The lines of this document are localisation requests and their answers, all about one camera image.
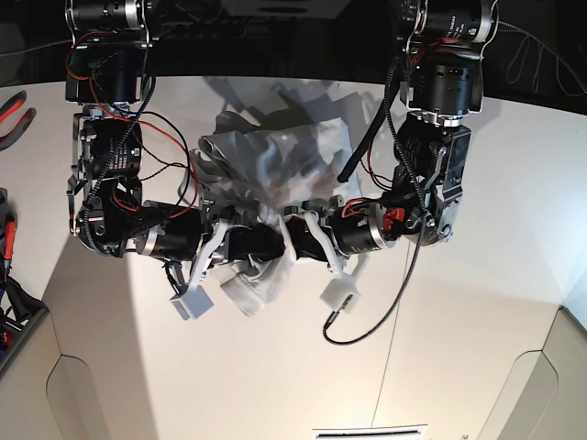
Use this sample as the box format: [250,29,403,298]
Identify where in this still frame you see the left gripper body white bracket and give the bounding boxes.
[283,196,400,285]

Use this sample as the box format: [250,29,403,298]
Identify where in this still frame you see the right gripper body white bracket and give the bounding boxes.
[135,196,239,294]

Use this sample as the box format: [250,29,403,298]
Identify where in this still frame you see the white t-shirt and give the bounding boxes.
[176,80,368,320]

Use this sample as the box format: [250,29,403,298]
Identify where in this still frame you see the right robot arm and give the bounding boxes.
[65,1,285,294]

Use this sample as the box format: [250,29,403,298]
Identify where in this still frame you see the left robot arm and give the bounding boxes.
[288,1,499,265]

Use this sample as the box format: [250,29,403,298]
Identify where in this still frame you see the tool bin at left edge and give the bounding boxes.
[1,188,49,374]

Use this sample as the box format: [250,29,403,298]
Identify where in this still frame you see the white monitor stand base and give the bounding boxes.
[221,0,350,19]

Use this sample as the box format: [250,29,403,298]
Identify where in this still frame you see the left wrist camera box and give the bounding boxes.
[320,276,360,314]

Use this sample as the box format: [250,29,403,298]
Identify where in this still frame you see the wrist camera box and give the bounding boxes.
[171,286,214,321]
[320,276,360,314]

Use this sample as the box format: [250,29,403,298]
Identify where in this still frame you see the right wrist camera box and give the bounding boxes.
[171,286,214,321]

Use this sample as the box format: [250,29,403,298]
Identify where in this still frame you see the red handled pliers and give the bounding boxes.
[0,91,37,155]

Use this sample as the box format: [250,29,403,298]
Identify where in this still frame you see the white cable on floor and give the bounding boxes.
[494,17,587,100]

